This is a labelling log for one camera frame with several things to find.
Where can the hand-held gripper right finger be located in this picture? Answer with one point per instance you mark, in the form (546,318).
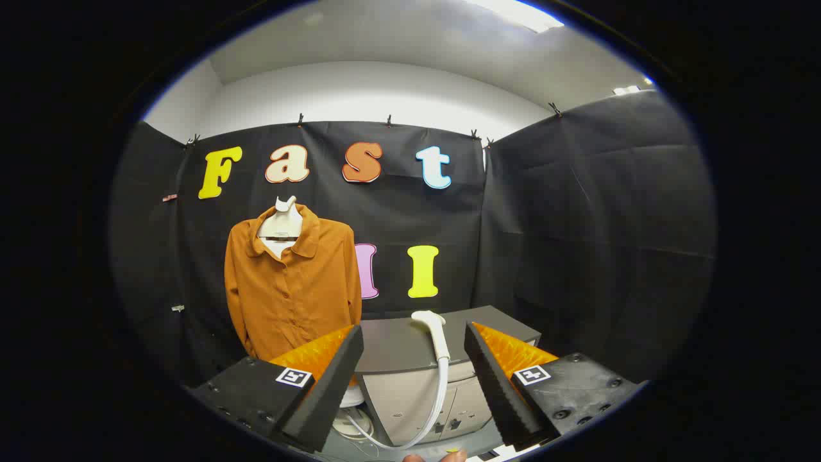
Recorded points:
(500,391)

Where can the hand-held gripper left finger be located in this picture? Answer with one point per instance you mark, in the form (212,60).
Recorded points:
(327,391)

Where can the white garment steamer base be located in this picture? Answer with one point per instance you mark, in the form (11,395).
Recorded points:
(351,399)

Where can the orange button shirt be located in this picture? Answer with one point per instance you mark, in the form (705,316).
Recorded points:
(288,301)

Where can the grey top white cabinet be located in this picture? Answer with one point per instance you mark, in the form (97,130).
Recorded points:
(397,346)

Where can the white mannequin torso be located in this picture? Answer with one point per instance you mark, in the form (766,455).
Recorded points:
(282,221)

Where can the black backdrop cloth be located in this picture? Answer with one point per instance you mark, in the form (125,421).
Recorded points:
(577,224)

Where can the ceiling light panel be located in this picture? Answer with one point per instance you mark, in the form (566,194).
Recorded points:
(519,14)

